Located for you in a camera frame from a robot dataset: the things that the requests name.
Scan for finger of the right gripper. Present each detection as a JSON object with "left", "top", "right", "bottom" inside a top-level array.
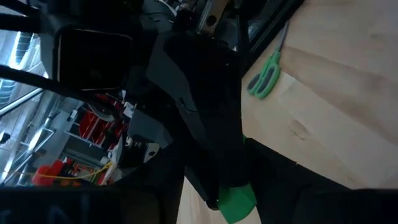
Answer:
[{"left": 146, "top": 32, "right": 246, "bottom": 209}]

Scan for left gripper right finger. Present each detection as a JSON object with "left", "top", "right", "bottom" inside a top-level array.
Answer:
[{"left": 244, "top": 139, "right": 398, "bottom": 224}]

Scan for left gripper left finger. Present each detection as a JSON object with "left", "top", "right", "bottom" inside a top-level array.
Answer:
[{"left": 0, "top": 146, "right": 187, "bottom": 224}]

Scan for green eraser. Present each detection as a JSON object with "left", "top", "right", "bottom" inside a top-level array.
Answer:
[{"left": 216, "top": 182, "right": 258, "bottom": 224}]

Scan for shelf with red bins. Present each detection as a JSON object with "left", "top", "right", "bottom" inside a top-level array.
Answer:
[{"left": 30, "top": 93, "right": 137, "bottom": 188}]

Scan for yellow cable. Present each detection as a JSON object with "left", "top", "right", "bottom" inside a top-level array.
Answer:
[{"left": 37, "top": 161, "right": 113, "bottom": 182}]

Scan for green-handled scissors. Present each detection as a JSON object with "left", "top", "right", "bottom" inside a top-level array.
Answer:
[{"left": 246, "top": 21, "right": 292, "bottom": 100}]

